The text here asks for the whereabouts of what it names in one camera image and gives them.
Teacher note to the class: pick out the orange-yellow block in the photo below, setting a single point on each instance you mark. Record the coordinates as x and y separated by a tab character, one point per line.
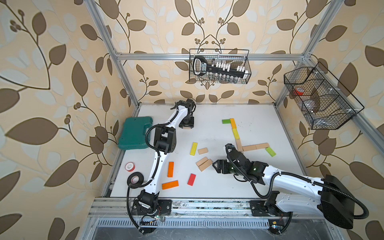
233	124

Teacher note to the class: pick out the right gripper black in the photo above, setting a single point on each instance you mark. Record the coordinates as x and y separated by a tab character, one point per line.
219	161

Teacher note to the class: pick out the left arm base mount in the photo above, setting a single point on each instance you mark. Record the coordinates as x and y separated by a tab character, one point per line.
162	208

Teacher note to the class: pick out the green plastic tool case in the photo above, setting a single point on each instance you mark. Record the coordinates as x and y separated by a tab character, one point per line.
134	132

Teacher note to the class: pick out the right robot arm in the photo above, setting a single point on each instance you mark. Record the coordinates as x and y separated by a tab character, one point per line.
281	193

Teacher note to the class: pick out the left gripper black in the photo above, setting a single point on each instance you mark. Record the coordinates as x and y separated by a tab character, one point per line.
191	124

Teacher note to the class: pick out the black socket holder tool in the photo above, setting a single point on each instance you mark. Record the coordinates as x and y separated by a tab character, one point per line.
206	66

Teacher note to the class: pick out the right wire basket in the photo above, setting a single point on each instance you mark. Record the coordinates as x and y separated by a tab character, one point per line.
328	102

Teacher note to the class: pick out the light green block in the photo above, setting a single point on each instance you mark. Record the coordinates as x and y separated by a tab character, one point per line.
270	151

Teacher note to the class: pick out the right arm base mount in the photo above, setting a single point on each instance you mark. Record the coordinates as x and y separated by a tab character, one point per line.
266	209

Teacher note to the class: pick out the red white tape roll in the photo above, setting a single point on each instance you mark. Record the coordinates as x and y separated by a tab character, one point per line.
130	166

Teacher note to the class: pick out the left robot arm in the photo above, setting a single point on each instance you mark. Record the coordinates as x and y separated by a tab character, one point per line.
162	138

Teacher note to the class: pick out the wire basket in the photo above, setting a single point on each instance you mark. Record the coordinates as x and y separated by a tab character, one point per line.
328	102
220	52

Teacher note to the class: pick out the red block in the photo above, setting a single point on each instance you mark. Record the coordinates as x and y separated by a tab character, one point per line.
191	179

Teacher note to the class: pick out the orange block upright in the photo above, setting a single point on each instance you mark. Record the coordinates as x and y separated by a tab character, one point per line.
170	172

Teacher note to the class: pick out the yellow block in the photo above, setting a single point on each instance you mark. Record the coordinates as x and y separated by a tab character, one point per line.
236	134
193	149

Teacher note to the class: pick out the wooden block pair upper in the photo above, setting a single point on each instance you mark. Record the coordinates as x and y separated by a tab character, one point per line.
201	161

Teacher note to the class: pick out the orange block lower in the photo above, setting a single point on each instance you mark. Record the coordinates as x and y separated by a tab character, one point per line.
170	185

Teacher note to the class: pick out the back wire basket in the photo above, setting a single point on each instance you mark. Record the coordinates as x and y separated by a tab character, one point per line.
220	52

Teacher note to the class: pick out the black tape roll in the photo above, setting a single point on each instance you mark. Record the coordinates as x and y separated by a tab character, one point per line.
135	180

